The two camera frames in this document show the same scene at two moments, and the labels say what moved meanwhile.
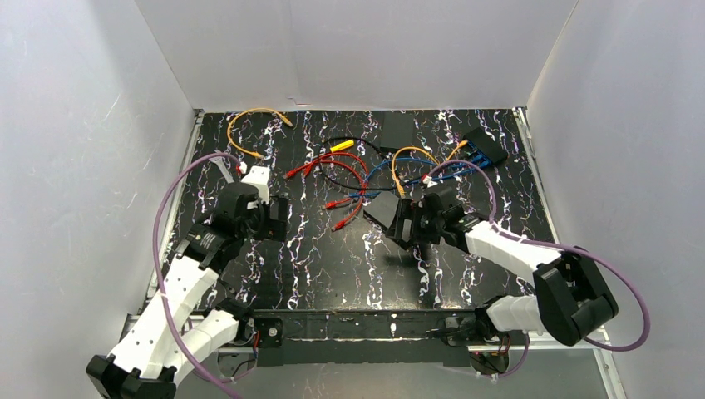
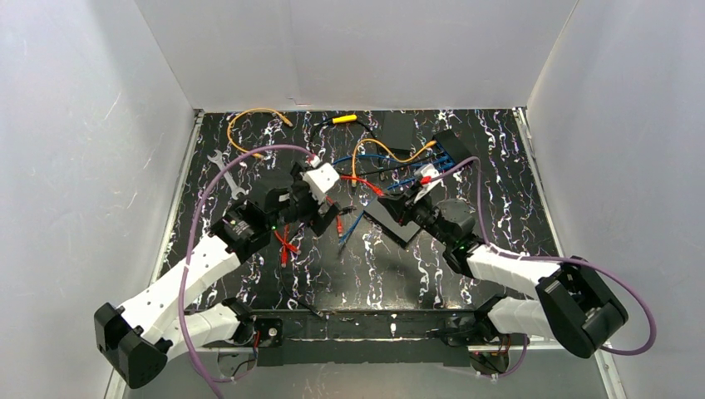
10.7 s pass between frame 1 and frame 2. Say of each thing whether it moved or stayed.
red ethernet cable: moved
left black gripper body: moved
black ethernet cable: moved
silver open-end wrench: stayed
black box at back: stayed
